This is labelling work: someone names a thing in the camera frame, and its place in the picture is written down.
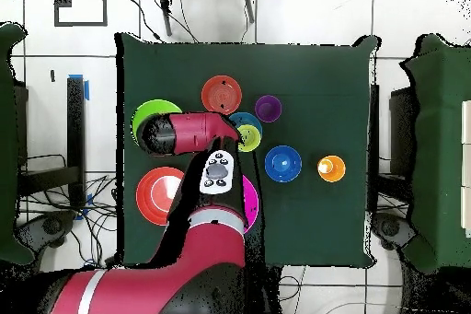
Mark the green covered side table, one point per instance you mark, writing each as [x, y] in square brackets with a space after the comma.
[5, 144]
[438, 144]

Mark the yellow plastic cup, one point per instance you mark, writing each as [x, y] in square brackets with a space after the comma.
[252, 139]

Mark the purple plastic cup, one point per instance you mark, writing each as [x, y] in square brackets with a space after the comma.
[268, 108]

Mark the large pink bowl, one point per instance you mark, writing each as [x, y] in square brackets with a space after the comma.
[251, 203]

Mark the black metal stand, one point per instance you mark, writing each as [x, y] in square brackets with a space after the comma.
[75, 126]

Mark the large red-orange bowl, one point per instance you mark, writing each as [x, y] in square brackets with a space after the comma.
[147, 200]

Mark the blue tape strip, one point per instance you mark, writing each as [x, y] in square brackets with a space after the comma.
[87, 90]

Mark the small orange bowl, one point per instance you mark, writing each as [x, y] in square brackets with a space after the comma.
[217, 89]

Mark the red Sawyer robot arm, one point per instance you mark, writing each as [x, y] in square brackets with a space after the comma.
[191, 133]

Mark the large lime green bowl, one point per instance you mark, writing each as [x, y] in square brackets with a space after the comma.
[154, 106]

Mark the medium blue bowl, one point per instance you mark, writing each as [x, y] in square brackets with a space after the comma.
[244, 118]

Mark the small dark blue bowl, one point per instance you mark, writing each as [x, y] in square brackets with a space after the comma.
[283, 172]

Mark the orange plastic cup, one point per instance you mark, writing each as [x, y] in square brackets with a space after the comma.
[335, 171]

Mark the dark green table cloth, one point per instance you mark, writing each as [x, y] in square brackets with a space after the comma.
[312, 71]

